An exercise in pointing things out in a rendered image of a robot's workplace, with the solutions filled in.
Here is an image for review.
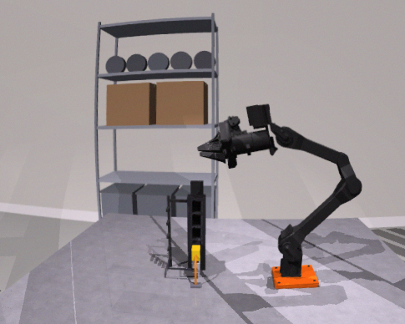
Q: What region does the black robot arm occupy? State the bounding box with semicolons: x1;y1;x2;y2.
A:
246;104;362;277

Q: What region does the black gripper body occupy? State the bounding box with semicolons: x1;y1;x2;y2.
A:
219;121;254;169

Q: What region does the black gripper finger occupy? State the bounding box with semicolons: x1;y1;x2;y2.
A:
197;130;223;154
200;150;226;164

